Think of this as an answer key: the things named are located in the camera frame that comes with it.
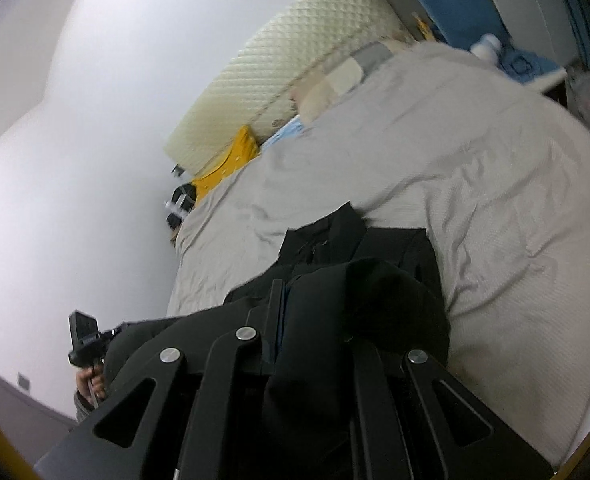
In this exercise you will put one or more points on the patchwork pillow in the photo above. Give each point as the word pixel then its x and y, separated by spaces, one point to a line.
pixel 345 75

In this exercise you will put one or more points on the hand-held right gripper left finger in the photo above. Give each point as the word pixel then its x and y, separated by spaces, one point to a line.
pixel 225 385

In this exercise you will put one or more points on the yellow bottle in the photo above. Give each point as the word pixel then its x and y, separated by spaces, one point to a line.
pixel 423 27

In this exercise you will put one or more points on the crumpled blue cloth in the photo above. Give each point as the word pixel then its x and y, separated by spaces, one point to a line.
pixel 527 65

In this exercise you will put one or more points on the grey wall socket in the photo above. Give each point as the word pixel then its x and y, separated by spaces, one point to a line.
pixel 177 170
pixel 24 381

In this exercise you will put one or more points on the grey bed blanket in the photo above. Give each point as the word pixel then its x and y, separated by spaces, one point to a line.
pixel 475 185

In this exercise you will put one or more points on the black puffer jacket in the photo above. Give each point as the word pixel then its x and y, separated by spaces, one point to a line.
pixel 385 300

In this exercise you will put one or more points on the light blue printed sheet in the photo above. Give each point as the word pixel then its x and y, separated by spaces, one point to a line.
pixel 287 132

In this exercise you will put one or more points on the yellow pillow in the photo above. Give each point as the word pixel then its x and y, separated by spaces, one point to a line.
pixel 230 165

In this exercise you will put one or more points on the white socks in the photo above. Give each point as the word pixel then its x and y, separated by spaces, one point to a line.
pixel 486 46

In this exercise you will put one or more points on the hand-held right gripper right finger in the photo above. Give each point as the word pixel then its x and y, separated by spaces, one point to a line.
pixel 375 400

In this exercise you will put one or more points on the person's left forearm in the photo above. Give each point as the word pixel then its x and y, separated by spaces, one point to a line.
pixel 82 407

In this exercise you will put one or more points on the wooden nightstand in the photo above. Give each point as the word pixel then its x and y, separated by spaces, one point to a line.
pixel 176 239

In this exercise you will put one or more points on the cream quilted headboard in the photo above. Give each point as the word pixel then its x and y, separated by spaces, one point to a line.
pixel 300 50

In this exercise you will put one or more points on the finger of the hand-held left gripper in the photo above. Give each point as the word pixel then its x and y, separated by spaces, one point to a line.
pixel 115 332

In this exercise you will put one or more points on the person's left hand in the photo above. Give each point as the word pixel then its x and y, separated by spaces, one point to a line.
pixel 92 385

